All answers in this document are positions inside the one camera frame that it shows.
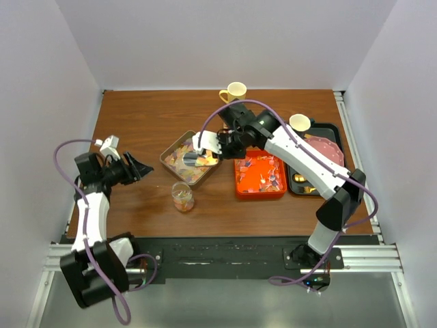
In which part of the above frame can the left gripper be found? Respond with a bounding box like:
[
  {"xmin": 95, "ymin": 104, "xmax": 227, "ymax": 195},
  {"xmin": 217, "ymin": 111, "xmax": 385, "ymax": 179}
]
[{"xmin": 98, "ymin": 151, "xmax": 153, "ymax": 187}]

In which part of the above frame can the silver tin of gummies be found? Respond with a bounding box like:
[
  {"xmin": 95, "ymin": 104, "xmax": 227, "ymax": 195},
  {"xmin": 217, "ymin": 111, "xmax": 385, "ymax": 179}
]
[{"xmin": 160, "ymin": 131, "xmax": 219, "ymax": 189}]

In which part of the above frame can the metal scoop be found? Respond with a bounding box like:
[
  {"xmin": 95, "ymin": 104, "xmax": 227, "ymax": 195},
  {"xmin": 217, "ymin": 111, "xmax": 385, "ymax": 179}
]
[{"xmin": 182, "ymin": 152, "xmax": 219, "ymax": 167}]

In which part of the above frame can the clear plastic jar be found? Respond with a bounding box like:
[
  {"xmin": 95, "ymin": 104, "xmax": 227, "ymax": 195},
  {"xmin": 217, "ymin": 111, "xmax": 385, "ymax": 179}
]
[{"xmin": 171, "ymin": 182, "xmax": 195, "ymax": 213}]

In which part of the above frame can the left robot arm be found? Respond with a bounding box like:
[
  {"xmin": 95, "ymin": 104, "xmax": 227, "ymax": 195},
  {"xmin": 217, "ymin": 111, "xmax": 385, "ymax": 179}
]
[{"xmin": 60, "ymin": 152, "xmax": 154, "ymax": 308}]

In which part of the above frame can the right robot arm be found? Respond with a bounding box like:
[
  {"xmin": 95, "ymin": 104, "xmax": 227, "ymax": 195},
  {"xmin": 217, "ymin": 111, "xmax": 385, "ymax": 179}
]
[{"xmin": 209, "ymin": 100, "xmax": 366, "ymax": 269}]

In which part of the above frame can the orange tray of candies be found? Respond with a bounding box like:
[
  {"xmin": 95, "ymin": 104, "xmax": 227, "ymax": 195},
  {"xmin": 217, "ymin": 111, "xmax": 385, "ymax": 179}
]
[{"xmin": 234, "ymin": 149, "xmax": 287, "ymax": 200}]

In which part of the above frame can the yellow mug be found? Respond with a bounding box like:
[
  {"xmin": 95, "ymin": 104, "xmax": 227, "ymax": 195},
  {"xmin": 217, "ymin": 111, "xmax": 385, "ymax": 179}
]
[{"xmin": 218, "ymin": 82, "xmax": 247, "ymax": 103}]

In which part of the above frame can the dark green cup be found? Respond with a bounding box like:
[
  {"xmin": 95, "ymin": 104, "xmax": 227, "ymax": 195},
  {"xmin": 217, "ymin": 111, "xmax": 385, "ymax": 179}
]
[{"xmin": 289, "ymin": 113, "xmax": 313, "ymax": 137}]

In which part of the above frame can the gold spoon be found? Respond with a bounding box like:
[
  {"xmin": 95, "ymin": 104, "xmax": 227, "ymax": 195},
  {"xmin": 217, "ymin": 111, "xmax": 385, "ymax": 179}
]
[{"xmin": 292, "ymin": 174, "xmax": 310, "ymax": 185}]

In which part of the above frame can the black serving tray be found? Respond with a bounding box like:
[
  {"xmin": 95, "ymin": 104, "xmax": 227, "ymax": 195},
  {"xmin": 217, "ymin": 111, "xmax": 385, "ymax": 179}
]
[{"xmin": 285, "ymin": 122, "xmax": 347, "ymax": 196}]

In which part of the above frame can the gold fork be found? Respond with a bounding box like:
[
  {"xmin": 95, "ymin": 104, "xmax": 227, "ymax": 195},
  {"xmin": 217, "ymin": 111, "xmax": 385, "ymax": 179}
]
[{"xmin": 297, "ymin": 186, "xmax": 317, "ymax": 194}]

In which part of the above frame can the pink dotted plate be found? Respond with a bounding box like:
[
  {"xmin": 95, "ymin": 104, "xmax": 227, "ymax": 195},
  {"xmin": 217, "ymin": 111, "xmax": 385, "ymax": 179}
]
[{"xmin": 305, "ymin": 136, "xmax": 345, "ymax": 167}]

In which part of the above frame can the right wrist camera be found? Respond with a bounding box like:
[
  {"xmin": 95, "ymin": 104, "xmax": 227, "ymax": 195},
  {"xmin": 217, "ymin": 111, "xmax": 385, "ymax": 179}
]
[{"xmin": 192, "ymin": 131, "xmax": 222, "ymax": 155}]

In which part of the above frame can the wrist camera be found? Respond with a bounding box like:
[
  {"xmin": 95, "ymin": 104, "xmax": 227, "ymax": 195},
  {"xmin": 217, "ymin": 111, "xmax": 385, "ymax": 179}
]
[
  {"xmin": 94, "ymin": 135, "xmax": 121, "ymax": 161},
  {"xmin": 192, "ymin": 131, "xmax": 222, "ymax": 155}
]

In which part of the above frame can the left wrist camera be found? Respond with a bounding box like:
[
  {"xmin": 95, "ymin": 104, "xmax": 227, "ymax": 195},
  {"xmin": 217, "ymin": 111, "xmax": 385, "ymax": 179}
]
[{"xmin": 94, "ymin": 135, "xmax": 121, "ymax": 161}]

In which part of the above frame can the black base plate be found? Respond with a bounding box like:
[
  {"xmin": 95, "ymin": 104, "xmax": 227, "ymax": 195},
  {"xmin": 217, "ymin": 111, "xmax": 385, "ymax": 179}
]
[{"xmin": 102, "ymin": 235, "xmax": 342, "ymax": 284}]

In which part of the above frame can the aluminium rail frame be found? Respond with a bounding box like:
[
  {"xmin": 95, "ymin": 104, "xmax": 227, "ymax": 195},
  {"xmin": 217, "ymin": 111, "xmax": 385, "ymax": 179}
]
[{"xmin": 25, "ymin": 89, "xmax": 419, "ymax": 328}]

